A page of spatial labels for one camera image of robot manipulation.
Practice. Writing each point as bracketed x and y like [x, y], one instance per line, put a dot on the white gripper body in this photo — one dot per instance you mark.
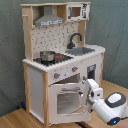
[94, 93]

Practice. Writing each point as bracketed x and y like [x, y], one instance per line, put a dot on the white oven door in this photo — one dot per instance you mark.
[67, 103]

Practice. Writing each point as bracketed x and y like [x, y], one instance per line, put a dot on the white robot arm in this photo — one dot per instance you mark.
[110, 110]

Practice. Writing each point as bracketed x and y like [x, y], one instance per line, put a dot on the wooden toy kitchen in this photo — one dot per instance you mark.
[38, 78]

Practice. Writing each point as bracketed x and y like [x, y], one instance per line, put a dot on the white cabinet door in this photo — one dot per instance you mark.
[91, 68]

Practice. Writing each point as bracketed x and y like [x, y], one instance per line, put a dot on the right red stove knob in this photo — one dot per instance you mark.
[74, 68]

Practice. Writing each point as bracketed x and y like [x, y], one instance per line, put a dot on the red stove knob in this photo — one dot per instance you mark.
[74, 68]
[56, 75]

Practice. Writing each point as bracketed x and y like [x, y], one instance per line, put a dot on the left red stove knob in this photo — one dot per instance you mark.
[56, 75]

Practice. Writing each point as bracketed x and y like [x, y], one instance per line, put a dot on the grey toy sink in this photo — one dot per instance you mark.
[79, 51]

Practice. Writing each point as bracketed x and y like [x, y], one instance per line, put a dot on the black toy stovetop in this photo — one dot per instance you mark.
[58, 58]

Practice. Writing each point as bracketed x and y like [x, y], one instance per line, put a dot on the black toy faucet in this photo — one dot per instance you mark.
[74, 40]

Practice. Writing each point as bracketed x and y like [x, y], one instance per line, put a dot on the silver toy pot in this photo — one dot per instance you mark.
[47, 55]

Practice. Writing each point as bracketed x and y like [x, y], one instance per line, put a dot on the toy microwave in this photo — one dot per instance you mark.
[76, 11]

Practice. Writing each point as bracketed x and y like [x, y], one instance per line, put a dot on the grey range hood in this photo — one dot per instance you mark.
[48, 18]

